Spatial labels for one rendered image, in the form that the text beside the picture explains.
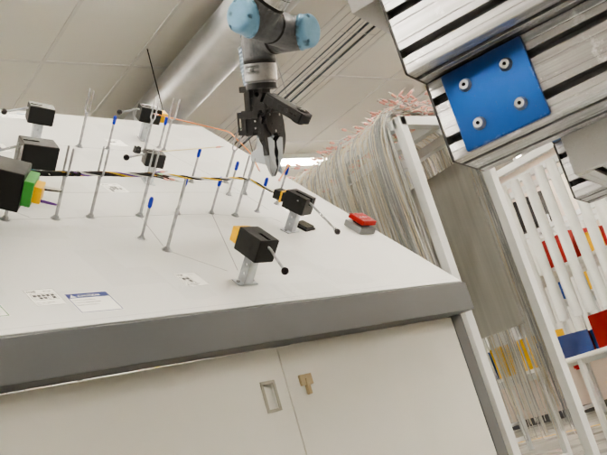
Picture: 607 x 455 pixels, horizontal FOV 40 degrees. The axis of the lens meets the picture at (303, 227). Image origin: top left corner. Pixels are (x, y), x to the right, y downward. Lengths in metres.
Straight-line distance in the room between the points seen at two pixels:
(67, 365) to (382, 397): 0.69
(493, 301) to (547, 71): 1.91
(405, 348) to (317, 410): 0.31
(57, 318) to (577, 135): 0.75
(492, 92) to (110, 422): 0.73
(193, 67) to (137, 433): 4.14
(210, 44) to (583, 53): 4.34
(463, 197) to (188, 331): 1.58
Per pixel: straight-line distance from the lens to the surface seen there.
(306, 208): 1.83
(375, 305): 1.65
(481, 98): 0.86
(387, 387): 1.68
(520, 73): 0.85
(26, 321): 1.23
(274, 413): 1.45
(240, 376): 1.42
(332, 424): 1.54
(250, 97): 1.92
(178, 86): 5.44
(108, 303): 1.32
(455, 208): 2.77
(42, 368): 1.19
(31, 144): 1.62
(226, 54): 5.08
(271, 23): 1.75
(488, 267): 2.70
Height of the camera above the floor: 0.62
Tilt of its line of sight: 14 degrees up
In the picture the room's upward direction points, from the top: 17 degrees counter-clockwise
